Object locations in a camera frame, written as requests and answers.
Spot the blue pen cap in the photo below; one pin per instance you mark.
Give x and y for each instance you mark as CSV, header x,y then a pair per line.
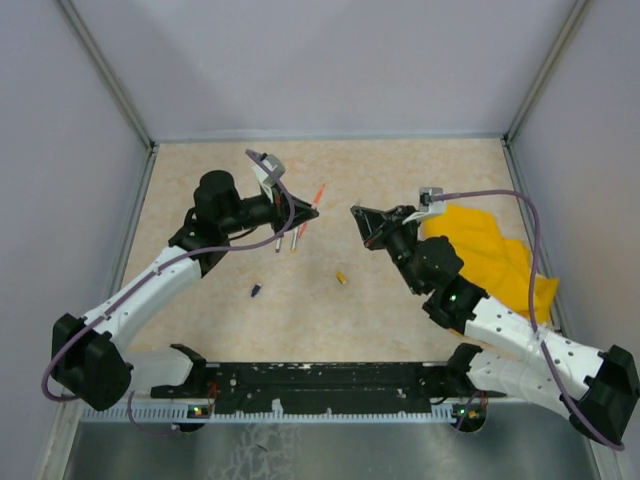
x,y
255,290

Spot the yellow cloth bag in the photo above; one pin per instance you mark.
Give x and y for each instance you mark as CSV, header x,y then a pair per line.
x,y
500,265

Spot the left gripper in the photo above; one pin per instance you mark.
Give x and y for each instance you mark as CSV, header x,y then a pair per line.
x,y
281,208

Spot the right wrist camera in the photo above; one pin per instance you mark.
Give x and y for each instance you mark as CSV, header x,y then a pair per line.
x,y
429,206

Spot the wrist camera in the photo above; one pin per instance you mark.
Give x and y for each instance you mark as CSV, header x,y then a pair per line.
x,y
268,169
429,206

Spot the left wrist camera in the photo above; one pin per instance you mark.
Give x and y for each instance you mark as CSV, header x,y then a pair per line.
x,y
268,169

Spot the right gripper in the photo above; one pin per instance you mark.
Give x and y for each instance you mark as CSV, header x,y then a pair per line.
x,y
377,225

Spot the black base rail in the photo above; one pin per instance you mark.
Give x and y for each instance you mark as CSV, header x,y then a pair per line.
x,y
318,388

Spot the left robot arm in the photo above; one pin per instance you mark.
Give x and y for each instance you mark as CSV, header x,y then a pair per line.
x,y
89,354

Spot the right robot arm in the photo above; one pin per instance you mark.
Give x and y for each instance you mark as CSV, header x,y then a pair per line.
x,y
595,390

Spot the white yellow marker pen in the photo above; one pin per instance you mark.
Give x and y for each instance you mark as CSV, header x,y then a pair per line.
x,y
295,238

